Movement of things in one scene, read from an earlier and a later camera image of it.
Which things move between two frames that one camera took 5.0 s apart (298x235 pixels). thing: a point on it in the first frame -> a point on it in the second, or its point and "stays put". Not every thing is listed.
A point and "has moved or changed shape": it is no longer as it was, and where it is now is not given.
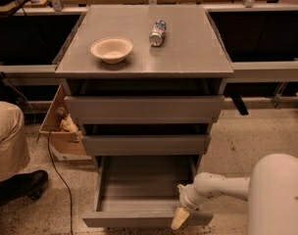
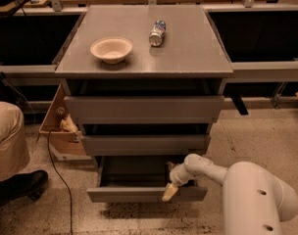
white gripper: x=186 y=199 -> x=176 y=176
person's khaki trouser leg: x=10 y=151 stays put
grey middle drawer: x=129 y=145 stays put
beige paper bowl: x=112 y=49 stays put
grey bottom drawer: x=141 y=191 has moved or changed shape
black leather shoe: x=24 y=185 stays put
